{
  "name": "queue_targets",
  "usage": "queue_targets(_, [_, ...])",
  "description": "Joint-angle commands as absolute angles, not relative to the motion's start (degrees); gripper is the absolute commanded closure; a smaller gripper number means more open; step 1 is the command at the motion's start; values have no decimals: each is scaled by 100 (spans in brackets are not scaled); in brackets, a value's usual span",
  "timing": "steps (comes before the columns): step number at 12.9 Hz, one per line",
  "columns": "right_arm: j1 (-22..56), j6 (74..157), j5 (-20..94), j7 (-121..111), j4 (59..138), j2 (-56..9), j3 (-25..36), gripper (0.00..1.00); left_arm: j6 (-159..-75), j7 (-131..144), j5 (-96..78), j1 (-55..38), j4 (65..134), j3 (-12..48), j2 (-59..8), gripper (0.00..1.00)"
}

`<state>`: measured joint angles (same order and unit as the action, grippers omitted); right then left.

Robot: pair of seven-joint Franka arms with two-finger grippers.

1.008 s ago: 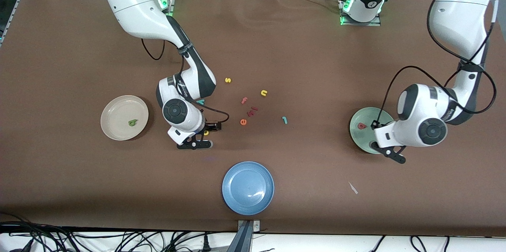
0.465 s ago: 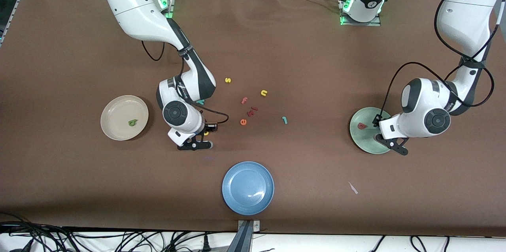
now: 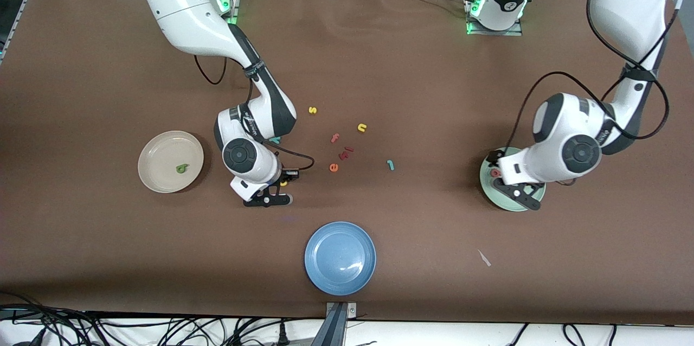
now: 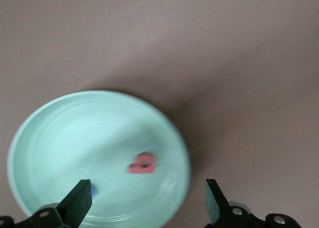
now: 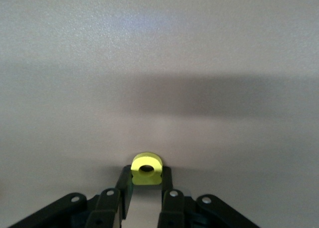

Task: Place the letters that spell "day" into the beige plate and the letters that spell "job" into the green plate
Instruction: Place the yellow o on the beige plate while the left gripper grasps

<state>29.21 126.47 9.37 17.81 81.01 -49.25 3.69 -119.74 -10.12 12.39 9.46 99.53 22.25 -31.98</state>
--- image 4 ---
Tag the light green plate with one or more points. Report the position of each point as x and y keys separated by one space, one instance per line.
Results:
x=74 y=143

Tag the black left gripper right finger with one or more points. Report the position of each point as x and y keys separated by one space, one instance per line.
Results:
x=216 y=208

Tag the blue letter o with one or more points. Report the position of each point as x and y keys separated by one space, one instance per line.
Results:
x=93 y=190

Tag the brown table cover sheet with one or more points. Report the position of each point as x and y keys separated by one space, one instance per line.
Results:
x=149 y=26

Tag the pink letter b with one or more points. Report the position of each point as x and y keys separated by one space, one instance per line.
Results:
x=135 y=168

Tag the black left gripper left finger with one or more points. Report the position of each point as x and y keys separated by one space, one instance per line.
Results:
x=77 y=205

